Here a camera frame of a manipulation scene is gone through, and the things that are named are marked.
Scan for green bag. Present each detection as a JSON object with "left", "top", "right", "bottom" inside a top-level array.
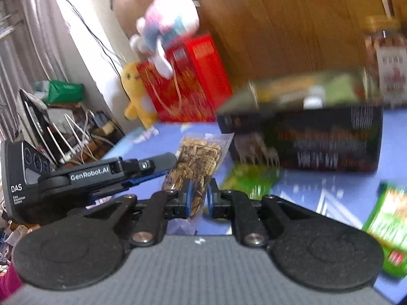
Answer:
[{"left": 48, "top": 79, "right": 85, "bottom": 105}]

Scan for large wooden board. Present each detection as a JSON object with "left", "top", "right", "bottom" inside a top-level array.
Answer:
[{"left": 113, "top": 0, "right": 398, "bottom": 102}]

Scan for grey curtain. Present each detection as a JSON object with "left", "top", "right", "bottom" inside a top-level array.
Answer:
[{"left": 0, "top": 0, "right": 90, "bottom": 140}]

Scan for pastel plush toy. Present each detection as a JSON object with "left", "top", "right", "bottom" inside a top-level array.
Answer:
[{"left": 129, "top": 0, "right": 201, "bottom": 78}]

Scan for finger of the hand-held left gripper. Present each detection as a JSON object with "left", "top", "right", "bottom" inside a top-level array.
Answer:
[
  {"left": 122, "top": 152, "right": 178, "bottom": 182},
  {"left": 89, "top": 169, "right": 169, "bottom": 206}
]

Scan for red gift box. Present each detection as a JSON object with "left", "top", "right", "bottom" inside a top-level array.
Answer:
[{"left": 137, "top": 33, "right": 232, "bottom": 123}]

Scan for yellow duck plush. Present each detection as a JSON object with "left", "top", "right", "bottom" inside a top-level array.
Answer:
[{"left": 120, "top": 62, "right": 159, "bottom": 129}]

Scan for clear packet of seeds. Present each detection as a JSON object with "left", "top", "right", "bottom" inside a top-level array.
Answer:
[{"left": 162, "top": 132, "right": 234, "bottom": 236}]

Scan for black tin box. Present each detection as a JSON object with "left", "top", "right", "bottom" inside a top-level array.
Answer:
[{"left": 216, "top": 67, "right": 384, "bottom": 174}]

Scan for black wall cable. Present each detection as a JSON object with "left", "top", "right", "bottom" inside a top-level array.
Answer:
[{"left": 51, "top": 0, "right": 126, "bottom": 69}]

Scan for white cables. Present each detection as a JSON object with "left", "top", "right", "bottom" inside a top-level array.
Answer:
[{"left": 48, "top": 110, "right": 105, "bottom": 166}]

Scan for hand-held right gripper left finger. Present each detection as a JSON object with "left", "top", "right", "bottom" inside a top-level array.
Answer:
[{"left": 84, "top": 178, "right": 194, "bottom": 247}]

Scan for light nut jar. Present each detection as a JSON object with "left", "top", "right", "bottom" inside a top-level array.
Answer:
[{"left": 364, "top": 16, "right": 407, "bottom": 109}]

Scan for blue printed cloth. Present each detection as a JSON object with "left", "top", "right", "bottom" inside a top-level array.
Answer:
[{"left": 102, "top": 108, "right": 407, "bottom": 304}]

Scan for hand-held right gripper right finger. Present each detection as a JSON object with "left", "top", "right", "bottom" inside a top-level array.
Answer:
[{"left": 206, "top": 178, "right": 322, "bottom": 248}]

